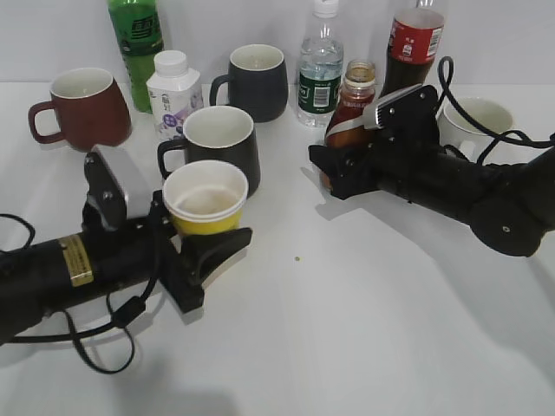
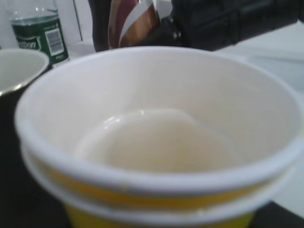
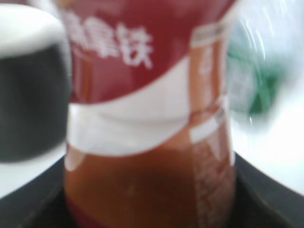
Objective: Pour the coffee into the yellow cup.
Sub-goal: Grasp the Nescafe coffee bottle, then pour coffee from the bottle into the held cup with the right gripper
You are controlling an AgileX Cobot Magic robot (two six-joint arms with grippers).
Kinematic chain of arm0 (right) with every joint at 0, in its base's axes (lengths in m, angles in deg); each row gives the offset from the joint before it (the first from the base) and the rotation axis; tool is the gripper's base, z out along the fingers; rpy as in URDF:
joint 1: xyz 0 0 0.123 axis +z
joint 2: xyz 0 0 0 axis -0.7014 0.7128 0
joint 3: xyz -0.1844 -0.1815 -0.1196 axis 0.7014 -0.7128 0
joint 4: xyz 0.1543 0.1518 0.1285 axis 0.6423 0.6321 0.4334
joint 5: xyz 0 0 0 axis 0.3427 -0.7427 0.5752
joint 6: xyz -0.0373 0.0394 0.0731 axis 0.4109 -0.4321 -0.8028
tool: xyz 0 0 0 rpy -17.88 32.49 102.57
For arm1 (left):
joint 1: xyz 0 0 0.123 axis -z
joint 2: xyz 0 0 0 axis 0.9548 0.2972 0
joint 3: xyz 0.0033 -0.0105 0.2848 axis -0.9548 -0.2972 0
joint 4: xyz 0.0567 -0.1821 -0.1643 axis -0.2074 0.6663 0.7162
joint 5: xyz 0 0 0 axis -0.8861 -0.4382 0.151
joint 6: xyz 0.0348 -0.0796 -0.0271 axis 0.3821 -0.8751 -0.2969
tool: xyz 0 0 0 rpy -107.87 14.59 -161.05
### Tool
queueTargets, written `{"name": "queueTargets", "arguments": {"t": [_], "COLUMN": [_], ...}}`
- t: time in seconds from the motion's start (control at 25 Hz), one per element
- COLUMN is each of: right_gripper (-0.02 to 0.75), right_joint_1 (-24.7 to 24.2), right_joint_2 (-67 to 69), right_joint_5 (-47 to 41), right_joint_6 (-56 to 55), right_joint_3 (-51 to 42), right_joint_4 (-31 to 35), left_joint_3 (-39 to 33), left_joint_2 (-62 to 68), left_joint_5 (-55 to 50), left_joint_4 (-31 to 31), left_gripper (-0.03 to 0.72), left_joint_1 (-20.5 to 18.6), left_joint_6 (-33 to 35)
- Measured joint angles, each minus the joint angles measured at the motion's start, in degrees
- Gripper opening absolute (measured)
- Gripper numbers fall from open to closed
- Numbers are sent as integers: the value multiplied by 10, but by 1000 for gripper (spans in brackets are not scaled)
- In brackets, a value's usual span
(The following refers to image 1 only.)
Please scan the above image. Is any dark red ceramic mug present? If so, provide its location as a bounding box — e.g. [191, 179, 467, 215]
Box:
[28, 68, 132, 152]

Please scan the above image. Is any green tea bottle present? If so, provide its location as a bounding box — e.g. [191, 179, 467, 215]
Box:
[107, 1, 164, 114]

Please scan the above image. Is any white ceramic mug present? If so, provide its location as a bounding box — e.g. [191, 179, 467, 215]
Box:
[438, 97, 513, 162]

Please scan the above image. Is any dark grey rear mug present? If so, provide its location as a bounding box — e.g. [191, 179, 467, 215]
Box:
[209, 44, 289, 123]

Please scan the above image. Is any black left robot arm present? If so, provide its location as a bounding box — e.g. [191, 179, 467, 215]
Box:
[1, 192, 252, 343]

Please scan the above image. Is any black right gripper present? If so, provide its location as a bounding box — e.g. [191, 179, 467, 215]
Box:
[309, 127, 442, 199]

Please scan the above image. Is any cola bottle red label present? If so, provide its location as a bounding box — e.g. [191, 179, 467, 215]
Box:
[381, 0, 446, 101]

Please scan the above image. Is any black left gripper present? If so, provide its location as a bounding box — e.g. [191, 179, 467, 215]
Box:
[129, 192, 252, 312]

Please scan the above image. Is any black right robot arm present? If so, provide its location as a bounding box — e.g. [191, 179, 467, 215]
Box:
[309, 128, 554, 257]

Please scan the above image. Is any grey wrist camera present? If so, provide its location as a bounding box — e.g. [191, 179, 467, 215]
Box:
[84, 145, 152, 231]
[362, 83, 439, 133]

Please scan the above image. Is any clear water bottle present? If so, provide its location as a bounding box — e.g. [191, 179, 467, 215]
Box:
[297, 1, 344, 127]

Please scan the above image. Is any brown coffee drink bottle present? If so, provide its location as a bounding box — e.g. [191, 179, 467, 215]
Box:
[319, 60, 376, 191]

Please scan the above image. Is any yellow paper cup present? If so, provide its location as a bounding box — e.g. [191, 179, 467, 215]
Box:
[162, 159, 249, 235]

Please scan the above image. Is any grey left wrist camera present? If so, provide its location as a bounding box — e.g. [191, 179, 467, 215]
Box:
[84, 145, 152, 231]

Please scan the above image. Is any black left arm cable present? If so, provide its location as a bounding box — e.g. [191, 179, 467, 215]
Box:
[0, 212, 174, 374]

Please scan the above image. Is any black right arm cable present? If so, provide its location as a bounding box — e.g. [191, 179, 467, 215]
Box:
[437, 55, 555, 170]

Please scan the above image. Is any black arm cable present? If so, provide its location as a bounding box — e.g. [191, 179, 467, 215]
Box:
[437, 55, 555, 170]
[0, 212, 174, 374]

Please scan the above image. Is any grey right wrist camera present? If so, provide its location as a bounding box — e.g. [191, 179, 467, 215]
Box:
[362, 83, 439, 133]

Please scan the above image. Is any black front mug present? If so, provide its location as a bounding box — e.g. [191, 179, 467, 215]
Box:
[157, 106, 261, 197]

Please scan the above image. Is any white milk carton bottle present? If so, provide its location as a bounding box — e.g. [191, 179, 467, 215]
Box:
[147, 50, 204, 141]

